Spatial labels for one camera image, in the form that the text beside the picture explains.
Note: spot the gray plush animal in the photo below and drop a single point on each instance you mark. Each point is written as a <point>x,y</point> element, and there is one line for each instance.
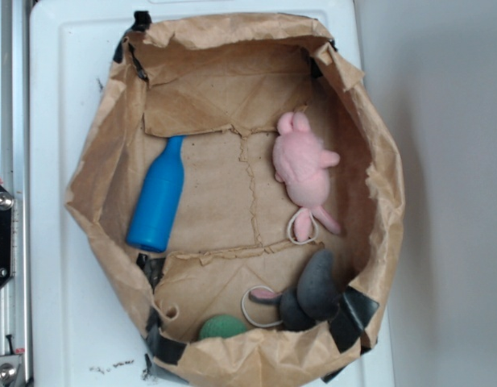
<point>314,299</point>

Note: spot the pink plush animal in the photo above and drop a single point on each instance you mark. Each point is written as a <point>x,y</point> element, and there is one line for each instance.
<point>302,163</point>

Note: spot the brown paper bag bin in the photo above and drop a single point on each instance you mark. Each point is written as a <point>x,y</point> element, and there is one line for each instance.
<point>222,82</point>

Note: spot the blue plastic bottle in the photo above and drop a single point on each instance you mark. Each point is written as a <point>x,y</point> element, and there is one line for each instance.
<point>155,211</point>

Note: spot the green ball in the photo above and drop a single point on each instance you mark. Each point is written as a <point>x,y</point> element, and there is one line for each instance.
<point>223,326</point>

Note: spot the white plastic tray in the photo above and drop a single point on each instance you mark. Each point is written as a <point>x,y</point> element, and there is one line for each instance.
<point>82,336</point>

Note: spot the black metal bracket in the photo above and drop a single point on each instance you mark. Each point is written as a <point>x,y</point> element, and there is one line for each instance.
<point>6,210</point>

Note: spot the aluminum frame rail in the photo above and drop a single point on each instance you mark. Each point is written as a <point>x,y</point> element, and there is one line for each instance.
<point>16,359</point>

